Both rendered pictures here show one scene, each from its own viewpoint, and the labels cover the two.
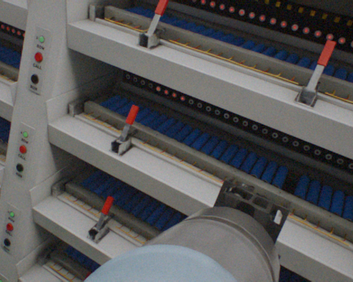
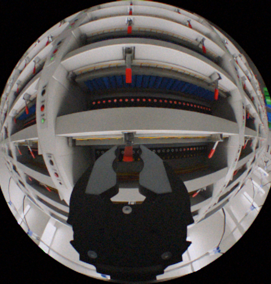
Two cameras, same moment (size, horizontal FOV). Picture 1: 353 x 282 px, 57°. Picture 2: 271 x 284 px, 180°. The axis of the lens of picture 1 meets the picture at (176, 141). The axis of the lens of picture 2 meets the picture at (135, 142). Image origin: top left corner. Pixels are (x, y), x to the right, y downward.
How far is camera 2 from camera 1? 0.42 m
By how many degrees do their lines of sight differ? 39
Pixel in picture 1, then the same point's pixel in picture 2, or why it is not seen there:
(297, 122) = (130, 195)
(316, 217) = (97, 141)
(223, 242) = not seen: outside the picture
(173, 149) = (190, 139)
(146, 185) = (207, 121)
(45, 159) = (238, 113)
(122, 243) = (201, 71)
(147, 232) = (190, 79)
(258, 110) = not seen: hidden behind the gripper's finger
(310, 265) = (79, 125)
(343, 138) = not seen: hidden behind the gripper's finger
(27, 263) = (225, 58)
